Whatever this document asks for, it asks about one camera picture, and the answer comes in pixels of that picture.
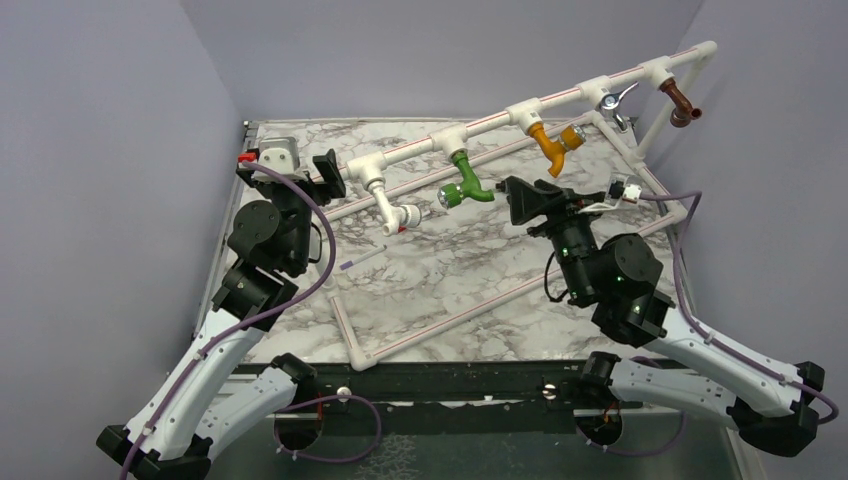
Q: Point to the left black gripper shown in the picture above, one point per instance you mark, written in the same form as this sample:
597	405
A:
336	185

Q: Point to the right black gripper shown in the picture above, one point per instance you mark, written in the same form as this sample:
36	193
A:
527	202

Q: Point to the green faucet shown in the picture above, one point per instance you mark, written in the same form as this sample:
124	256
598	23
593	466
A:
469	188

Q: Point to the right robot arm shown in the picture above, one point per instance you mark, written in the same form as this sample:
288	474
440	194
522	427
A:
769	403

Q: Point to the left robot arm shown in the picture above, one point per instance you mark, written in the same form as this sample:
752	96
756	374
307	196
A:
183	428

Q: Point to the orange yellow faucet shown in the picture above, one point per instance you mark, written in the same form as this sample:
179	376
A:
570	139

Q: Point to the white plastic faucet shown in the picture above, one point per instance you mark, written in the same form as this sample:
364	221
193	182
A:
395	218

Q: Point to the purple white pen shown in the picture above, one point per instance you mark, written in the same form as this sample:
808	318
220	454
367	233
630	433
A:
363	257

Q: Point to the chrome lever faucet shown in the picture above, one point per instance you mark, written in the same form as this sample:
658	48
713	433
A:
609	107

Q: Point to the brown faucet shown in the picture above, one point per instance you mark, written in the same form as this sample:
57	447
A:
683	111

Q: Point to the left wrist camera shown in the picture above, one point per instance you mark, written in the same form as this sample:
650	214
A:
280	154

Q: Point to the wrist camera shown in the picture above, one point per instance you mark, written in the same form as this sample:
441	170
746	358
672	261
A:
623	189
280	154

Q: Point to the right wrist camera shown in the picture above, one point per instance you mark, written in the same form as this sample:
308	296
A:
623	189

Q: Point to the black table front rail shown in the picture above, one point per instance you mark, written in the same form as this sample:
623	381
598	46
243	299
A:
419	398

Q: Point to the white PVC pipe frame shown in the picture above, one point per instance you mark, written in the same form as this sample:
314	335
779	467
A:
574	106

